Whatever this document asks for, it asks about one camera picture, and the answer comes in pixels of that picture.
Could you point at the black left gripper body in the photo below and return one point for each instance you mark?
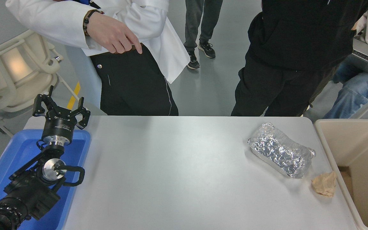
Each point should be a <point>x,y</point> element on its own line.
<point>58,125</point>

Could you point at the person's hand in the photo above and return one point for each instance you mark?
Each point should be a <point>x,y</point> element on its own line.
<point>110,32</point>

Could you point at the cream plastic chair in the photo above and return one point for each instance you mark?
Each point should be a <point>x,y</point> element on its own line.
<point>18,67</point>

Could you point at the large pale bin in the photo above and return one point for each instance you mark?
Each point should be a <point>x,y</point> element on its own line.
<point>350,143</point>

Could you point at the blue plastic tray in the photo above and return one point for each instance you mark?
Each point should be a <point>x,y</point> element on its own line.
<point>14,153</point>

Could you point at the person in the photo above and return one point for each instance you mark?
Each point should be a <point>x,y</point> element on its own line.
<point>133,83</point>
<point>353,95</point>
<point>292,38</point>
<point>203,22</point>

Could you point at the crumpled tan paper ball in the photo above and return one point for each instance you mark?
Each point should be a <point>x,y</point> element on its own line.
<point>324,184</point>

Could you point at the crumpled foil tray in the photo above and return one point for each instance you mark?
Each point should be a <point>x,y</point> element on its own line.
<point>279,150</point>

